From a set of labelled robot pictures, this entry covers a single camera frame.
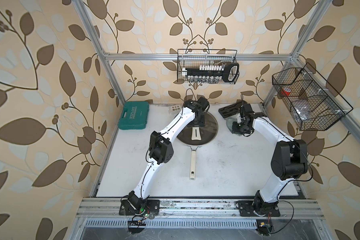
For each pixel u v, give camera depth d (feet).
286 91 2.66
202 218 2.37
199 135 2.84
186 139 3.06
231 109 3.67
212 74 2.83
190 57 2.99
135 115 3.54
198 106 2.20
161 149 1.90
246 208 2.41
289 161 1.58
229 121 3.21
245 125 2.37
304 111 2.39
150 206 2.47
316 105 2.37
